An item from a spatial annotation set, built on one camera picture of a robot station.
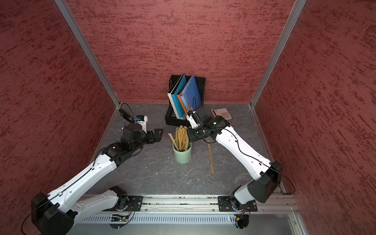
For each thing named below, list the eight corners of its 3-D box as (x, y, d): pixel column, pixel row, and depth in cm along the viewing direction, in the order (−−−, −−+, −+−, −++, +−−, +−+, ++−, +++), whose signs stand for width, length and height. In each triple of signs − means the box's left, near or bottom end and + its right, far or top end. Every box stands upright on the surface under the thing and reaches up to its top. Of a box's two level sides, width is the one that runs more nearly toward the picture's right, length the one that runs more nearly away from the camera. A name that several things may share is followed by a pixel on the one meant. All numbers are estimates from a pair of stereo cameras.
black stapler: (119, 114, 116) (116, 110, 113) (122, 111, 118) (120, 108, 114) (132, 124, 110) (130, 121, 106) (136, 121, 112) (134, 118, 108)
